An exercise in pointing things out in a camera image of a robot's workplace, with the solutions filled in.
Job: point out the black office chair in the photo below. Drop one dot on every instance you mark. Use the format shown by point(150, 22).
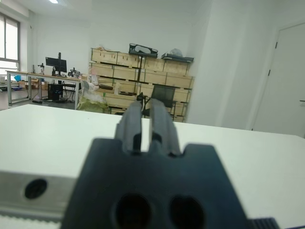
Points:
point(164, 93)

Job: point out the yellow-green bag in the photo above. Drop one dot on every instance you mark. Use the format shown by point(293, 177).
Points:
point(91, 102)

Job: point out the window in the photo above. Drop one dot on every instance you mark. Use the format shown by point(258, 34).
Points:
point(10, 40)

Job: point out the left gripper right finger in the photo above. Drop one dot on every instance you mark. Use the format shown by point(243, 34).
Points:
point(162, 128)

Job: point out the grey plastic bag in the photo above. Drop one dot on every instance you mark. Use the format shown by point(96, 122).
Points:
point(176, 52)

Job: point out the flat black tray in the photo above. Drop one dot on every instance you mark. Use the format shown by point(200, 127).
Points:
point(177, 57)

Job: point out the cardboard box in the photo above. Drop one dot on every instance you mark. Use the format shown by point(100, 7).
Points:
point(35, 83)

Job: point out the black computer monitor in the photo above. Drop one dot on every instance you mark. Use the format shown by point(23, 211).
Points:
point(56, 63)

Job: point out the black folding chair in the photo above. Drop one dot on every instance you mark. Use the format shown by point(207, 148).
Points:
point(70, 87)

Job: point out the wooden crate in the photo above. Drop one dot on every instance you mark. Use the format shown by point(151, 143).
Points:
point(112, 56)
point(124, 86)
point(166, 65)
point(119, 100)
point(171, 80)
point(114, 71)

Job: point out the long wooden desk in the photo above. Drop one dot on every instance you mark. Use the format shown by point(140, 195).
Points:
point(35, 74)

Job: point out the black carry case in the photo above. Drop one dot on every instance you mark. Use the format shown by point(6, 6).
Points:
point(143, 50)

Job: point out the black PC tower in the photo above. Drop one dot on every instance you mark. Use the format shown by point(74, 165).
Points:
point(55, 91)

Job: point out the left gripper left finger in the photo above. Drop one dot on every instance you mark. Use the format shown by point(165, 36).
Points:
point(132, 124)

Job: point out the white door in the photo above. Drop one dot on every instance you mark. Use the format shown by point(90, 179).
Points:
point(283, 83)

